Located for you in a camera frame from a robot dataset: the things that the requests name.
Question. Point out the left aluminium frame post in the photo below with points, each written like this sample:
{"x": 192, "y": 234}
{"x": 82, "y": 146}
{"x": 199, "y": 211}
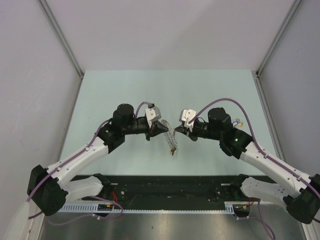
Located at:
{"x": 48, "y": 13}

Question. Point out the green yellow tagged keys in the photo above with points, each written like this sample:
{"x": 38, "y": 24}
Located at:
{"x": 173, "y": 151}

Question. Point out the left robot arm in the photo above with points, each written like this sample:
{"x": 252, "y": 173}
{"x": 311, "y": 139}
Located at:
{"x": 52, "y": 186}

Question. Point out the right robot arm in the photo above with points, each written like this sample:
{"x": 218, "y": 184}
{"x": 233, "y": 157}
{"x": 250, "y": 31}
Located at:
{"x": 295, "y": 191}

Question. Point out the blue tagged key bunch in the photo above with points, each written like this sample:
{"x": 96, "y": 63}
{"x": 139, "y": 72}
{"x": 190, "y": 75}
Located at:
{"x": 237, "y": 123}

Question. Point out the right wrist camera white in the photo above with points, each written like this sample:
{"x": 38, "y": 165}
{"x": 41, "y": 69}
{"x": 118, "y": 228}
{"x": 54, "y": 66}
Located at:
{"x": 185, "y": 118}

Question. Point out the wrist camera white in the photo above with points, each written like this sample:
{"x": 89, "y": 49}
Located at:
{"x": 185, "y": 118}
{"x": 152, "y": 114}

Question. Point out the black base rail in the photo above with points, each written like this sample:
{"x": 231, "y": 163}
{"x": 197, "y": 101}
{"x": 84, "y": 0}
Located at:
{"x": 173, "y": 192}

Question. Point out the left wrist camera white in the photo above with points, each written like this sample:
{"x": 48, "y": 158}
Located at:
{"x": 152, "y": 114}

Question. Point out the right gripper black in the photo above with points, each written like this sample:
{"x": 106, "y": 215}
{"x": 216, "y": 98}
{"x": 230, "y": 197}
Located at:
{"x": 185, "y": 130}

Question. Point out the white slotted cable duct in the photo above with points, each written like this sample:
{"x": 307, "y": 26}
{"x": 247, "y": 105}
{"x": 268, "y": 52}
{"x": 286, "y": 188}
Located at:
{"x": 107, "y": 208}

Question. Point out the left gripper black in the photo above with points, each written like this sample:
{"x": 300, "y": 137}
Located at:
{"x": 158, "y": 129}

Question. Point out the metal disc keyring holder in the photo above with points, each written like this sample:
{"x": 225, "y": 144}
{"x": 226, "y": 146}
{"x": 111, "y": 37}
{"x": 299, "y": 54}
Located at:
{"x": 169, "y": 136}

